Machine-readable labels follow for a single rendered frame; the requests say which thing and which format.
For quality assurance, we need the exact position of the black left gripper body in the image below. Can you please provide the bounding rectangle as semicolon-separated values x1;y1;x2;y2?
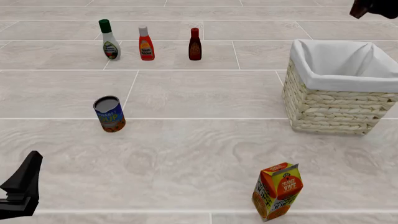
0;195;40;220

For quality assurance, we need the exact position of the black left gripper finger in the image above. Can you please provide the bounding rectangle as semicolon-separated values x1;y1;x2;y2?
0;150;44;201

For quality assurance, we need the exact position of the woven cream wicker basket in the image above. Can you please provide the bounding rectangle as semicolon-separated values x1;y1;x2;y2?
281;39;398;136

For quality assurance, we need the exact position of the white cloth basket liner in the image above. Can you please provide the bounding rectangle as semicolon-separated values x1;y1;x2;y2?
290;39;398;93

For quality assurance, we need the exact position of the blue orange soup can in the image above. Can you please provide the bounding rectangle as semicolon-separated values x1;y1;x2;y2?
93;95;127;133

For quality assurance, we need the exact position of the white green-capped dressing bottle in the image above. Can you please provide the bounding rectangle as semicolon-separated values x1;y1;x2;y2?
98;19;122;61

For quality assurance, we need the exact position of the red ketchup bottle grey cap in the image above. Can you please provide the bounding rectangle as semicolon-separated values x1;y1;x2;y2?
137;24;155;62

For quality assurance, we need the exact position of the dark red sauce bottle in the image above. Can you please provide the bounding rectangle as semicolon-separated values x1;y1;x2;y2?
188;27;203;62

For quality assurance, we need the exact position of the orange juice carton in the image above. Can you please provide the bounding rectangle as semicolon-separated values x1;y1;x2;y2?
251;162;304;223

